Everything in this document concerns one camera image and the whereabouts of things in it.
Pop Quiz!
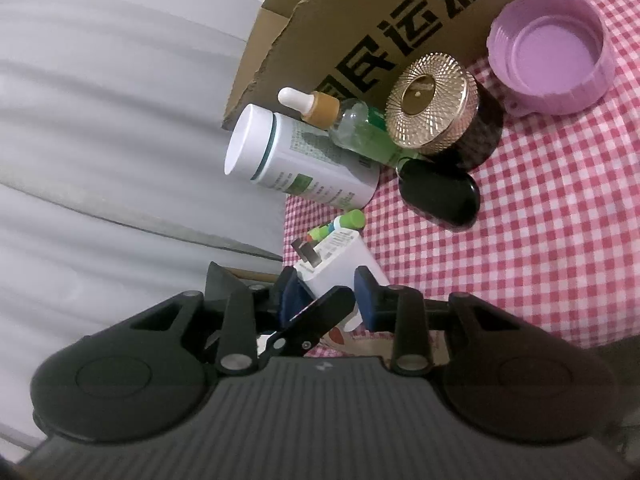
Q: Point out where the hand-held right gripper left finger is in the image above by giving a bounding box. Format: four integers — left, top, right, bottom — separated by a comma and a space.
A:
129, 266, 313, 377

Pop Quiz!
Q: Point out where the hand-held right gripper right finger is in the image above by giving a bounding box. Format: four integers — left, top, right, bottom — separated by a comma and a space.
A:
352, 266, 503, 377

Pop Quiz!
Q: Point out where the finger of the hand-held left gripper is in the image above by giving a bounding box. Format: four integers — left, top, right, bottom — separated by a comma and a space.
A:
259, 287, 357, 359
206, 260, 249, 306

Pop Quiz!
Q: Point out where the white charger plug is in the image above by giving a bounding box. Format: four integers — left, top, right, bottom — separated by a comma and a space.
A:
291, 230, 391, 333

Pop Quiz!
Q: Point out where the brown cardboard box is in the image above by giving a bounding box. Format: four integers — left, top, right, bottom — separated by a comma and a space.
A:
221, 0, 623, 133

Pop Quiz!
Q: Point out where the purple plastic lid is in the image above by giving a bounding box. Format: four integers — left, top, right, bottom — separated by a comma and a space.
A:
487, 0, 618, 118

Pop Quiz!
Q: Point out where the green and white lip balm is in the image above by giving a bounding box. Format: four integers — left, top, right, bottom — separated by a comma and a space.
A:
306, 208, 365, 241

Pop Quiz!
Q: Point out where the black oval case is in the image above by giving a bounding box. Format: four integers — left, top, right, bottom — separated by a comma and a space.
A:
396, 157, 482, 231

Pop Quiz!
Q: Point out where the white supplement bottle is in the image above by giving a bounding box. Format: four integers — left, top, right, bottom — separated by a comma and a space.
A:
223, 104, 381, 209

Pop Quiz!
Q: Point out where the green dropper bottle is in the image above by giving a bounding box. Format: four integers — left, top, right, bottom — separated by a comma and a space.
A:
278, 86, 431, 168

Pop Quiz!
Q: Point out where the pink checkered tablecloth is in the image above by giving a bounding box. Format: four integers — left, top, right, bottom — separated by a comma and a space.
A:
282, 0, 640, 361

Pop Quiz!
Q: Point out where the white curtain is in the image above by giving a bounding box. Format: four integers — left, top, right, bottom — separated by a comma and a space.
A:
0, 0, 331, 463

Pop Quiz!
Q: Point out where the black jar with gold lid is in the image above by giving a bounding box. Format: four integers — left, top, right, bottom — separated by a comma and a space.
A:
385, 52, 505, 168

